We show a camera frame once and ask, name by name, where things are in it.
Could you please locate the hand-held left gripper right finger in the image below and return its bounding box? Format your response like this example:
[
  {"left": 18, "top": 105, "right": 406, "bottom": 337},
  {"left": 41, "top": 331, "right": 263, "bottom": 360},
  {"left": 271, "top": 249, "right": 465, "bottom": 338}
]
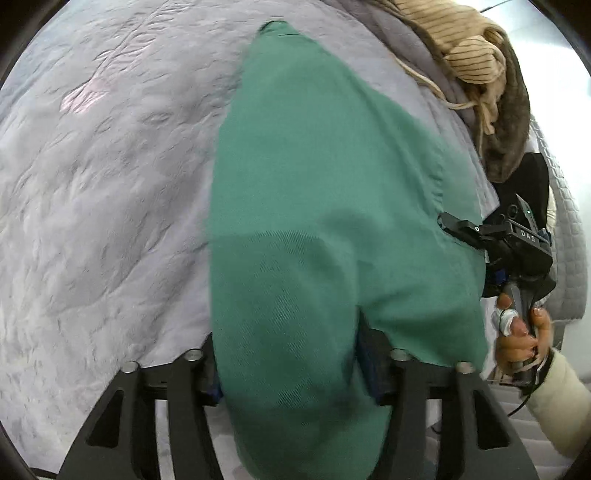
[{"left": 355, "top": 314, "right": 541, "bottom": 480}]

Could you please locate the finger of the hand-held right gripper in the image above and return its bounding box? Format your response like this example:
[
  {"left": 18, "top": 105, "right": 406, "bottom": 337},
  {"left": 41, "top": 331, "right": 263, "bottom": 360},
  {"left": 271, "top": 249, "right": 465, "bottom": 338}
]
[
  {"left": 480, "top": 258, "right": 507, "bottom": 298},
  {"left": 438, "top": 211, "right": 509, "bottom": 251}
]

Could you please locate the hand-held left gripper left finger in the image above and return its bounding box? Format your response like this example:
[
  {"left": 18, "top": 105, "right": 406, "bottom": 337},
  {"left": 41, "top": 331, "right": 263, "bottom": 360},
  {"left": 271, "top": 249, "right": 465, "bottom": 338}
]
[{"left": 58, "top": 332, "right": 227, "bottom": 480}]

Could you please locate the green shirt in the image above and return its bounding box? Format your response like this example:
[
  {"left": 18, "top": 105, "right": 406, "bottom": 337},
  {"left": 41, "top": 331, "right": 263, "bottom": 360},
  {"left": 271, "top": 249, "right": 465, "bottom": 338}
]
[{"left": 205, "top": 19, "right": 491, "bottom": 480}]

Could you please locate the person's right hand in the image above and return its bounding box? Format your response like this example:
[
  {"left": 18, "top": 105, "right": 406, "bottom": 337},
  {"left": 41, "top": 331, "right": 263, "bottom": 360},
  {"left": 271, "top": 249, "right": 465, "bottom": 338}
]
[{"left": 495, "top": 293, "right": 554, "bottom": 374}]

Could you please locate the white quilted blanket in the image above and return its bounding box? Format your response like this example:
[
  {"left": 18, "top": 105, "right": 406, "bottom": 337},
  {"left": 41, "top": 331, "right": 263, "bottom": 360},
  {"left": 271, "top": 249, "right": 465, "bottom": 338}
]
[{"left": 526, "top": 115, "right": 588, "bottom": 352}]

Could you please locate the brown fuzzy garment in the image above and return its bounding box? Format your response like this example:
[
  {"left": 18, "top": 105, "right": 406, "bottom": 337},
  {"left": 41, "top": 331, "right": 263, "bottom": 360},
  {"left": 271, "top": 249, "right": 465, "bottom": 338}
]
[{"left": 480, "top": 23, "right": 532, "bottom": 183}]

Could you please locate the beige striped garment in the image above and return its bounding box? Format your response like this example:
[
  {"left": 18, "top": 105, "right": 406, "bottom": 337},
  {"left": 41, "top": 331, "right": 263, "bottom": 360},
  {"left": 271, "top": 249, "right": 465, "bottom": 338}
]
[{"left": 392, "top": 0, "right": 509, "bottom": 134}]

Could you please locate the grey garment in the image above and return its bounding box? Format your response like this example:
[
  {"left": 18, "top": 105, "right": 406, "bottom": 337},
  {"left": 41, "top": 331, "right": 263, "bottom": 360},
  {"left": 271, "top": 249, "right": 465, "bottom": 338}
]
[{"left": 332, "top": 0, "right": 502, "bottom": 217}]

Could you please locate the lavender quilted bedspread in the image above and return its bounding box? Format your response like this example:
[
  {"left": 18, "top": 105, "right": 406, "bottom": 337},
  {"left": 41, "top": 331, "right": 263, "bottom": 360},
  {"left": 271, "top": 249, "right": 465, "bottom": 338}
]
[{"left": 0, "top": 0, "right": 502, "bottom": 480}]

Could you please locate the black cable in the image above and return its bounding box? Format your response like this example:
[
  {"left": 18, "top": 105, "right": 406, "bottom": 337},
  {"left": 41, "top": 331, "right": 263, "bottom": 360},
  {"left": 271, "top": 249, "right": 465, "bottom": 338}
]
[{"left": 505, "top": 355, "right": 550, "bottom": 418}]

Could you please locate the beige drawstring cord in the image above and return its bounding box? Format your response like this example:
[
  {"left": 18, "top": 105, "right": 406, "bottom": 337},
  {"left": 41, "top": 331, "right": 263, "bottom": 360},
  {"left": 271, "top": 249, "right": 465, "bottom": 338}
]
[{"left": 392, "top": 51, "right": 497, "bottom": 137}]

